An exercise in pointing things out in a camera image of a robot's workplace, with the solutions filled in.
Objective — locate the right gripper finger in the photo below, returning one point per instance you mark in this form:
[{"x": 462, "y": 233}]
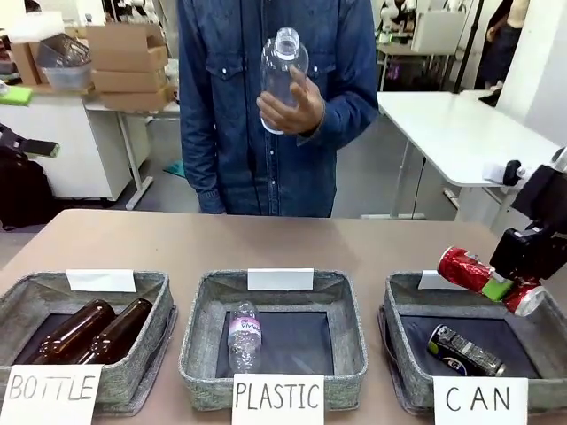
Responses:
[
  {"x": 497, "y": 288},
  {"x": 528, "y": 282}
]

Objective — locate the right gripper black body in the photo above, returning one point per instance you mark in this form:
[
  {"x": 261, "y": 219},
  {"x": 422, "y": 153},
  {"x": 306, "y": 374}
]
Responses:
[{"x": 529, "y": 252}]

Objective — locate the crushed red soda can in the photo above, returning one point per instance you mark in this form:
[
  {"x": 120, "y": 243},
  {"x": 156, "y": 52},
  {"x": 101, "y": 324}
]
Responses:
[{"x": 460, "y": 268}]

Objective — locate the brown glass bottle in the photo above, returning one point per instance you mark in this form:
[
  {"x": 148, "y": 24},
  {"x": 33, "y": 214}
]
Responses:
[
  {"x": 75, "y": 327},
  {"x": 119, "y": 329}
]

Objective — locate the clear smooth plastic bottle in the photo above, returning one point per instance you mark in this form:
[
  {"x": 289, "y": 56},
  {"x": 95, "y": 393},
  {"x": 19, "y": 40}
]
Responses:
[{"x": 279, "y": 66}]

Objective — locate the pink label plastic bottle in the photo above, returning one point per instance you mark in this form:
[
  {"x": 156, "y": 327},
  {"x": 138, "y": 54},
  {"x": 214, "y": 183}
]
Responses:
[{"x": 244, "y": 327}]

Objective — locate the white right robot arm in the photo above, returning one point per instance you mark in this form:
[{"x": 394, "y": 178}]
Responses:
[{"x": 561, "y": 159}]

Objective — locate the person's left forearm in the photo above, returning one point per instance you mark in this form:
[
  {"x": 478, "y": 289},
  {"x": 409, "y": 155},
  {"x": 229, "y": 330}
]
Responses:
[{"x": 350, "y": 115}]

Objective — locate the person's right forearm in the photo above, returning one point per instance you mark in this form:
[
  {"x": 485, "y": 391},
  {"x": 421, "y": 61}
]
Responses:
[{"x": 199, "y": 177}]

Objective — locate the folded white CAN card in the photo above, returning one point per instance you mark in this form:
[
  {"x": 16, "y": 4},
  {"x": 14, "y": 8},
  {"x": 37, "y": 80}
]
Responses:
[{"x": 432, "y": 281}]

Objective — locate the crushed black can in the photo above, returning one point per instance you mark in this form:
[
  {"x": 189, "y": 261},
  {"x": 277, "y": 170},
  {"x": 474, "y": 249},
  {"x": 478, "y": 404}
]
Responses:
[{"x": 465, "y": 350}]

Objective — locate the grey felt can basket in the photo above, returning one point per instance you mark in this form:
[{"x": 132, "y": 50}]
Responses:
[{"x": 394, "y": 301}]

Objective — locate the flat white CAN sign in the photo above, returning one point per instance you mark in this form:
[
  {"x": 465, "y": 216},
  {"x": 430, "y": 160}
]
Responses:
[{"x": 480, "y": 400}]

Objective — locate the grey felt bottle basket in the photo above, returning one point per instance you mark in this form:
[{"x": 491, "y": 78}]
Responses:
[{"x": 26, "y": 283}]

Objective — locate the grey felt plastic basket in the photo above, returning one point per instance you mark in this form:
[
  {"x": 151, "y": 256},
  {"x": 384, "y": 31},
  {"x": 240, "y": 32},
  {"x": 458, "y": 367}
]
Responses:
[{"x": 195, "y": 336}]

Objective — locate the person's left hand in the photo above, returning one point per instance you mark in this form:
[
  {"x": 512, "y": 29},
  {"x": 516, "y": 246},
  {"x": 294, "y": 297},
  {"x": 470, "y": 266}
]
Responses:
[{"x": 305, "y": 113}]

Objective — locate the white cabinet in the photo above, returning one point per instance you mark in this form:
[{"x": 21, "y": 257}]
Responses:
[{"x": 66, "y": 146}]

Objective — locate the black bag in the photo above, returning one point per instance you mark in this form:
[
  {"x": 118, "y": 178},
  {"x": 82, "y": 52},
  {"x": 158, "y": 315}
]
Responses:
[{"x": 22, "y": 190}]

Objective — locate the green foam pad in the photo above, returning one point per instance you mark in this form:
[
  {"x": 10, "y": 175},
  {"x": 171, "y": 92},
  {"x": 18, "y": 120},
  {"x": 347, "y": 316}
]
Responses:
[{"x": 15, "y": 96}]

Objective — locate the white black handheld device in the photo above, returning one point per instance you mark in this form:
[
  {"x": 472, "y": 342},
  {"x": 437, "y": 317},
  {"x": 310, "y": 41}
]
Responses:
[{"x": 507, "y": 172}]

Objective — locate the small cardboard box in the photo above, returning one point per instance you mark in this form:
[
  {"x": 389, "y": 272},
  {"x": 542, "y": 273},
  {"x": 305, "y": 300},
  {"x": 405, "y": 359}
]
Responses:
[{"x": 26, "y": 62}]

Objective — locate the clear plastic storage bin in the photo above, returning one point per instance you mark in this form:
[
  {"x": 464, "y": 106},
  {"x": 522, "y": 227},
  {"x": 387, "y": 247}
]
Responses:
[{"x": 66, "y": 62}]

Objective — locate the grey desk with white leg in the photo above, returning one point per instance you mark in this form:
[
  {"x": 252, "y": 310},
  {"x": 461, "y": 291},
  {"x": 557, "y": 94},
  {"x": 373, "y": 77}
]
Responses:
[{"x": 133, "y": 146}]

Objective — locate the flat cardboard box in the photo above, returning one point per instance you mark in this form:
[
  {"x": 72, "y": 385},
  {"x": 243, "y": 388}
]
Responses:
[
  {"x": 137, "y": 99},
  {"x": 128, "y": 80}
]

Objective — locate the white foam block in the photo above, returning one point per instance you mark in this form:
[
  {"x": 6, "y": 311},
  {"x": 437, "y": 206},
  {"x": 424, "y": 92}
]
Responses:
[{"x": 35, "y": 26}]

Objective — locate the large open cardboard box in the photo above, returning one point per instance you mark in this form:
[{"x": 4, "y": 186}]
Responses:
[{"x": 126, "y": 46}]

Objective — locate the folded white BOTTLE card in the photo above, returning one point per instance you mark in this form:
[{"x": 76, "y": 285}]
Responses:
[{"x": 99, "y": 280}]

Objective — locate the white office table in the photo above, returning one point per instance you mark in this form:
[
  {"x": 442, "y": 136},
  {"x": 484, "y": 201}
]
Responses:
[{"x": 443, "y": 128}]

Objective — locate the person in denim shirt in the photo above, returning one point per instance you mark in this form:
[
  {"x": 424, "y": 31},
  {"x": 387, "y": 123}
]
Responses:
[{"x": 230, "y": 133}]

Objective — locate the background person in black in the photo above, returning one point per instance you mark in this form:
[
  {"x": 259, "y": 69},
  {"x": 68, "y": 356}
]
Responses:
[{"x": 500, "y": 44}]

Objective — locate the black tripod pole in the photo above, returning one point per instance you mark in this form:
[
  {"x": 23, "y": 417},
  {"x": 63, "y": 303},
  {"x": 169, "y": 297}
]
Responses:
[{"x": 467, "y": 44}]

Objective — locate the folded white PLASTIC card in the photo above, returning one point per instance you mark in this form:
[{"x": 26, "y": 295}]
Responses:
[{"x": 280, "y": 279}]

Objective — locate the white box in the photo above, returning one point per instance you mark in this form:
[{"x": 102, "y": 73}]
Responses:
[{"x": 438, "y": 33}]

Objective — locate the flat white BOTTLE sign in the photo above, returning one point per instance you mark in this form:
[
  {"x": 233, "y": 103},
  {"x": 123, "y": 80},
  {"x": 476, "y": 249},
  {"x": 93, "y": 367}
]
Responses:
[{"x": 48, "y": 391}]

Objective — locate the flat white PLASTIC sign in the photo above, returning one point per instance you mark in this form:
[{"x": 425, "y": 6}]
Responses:
[{"x": 277, "y": 398}]

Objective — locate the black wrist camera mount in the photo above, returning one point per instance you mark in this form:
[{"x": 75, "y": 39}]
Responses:
[{"x": 538, "y": 195}]

